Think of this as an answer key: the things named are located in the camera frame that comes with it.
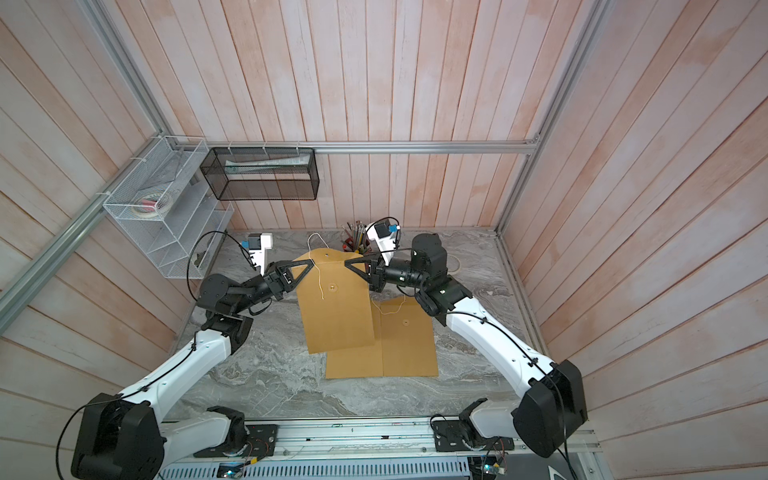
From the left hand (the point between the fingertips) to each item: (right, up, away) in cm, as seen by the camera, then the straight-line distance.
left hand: (314, 268), depth 66 cm
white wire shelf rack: (-38, +6, +12) cm, 40 cm away
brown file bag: (+5, -8, +2) cm, 9 cm away
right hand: (+7, +1, +1) cm, 7 cm away
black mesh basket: (-27, +33, +39) cm, 58 cm away
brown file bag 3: (+24, -23, +25) cm, 41 cm away
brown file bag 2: (+8, -28, +18) cm, 34 cm away
